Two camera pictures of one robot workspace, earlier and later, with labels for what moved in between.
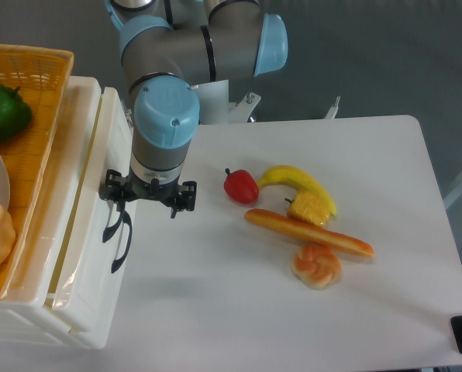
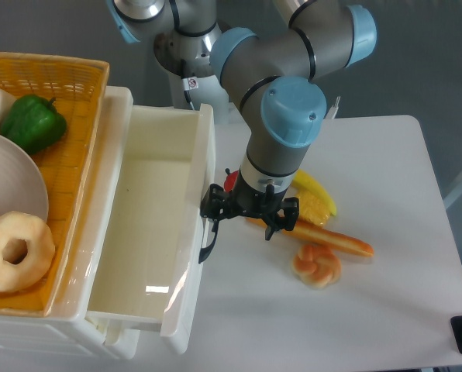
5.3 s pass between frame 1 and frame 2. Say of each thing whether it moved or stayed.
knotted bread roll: stayed
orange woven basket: moved
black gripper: moved
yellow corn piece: stayed
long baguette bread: stayed
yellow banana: stayed
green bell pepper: moved
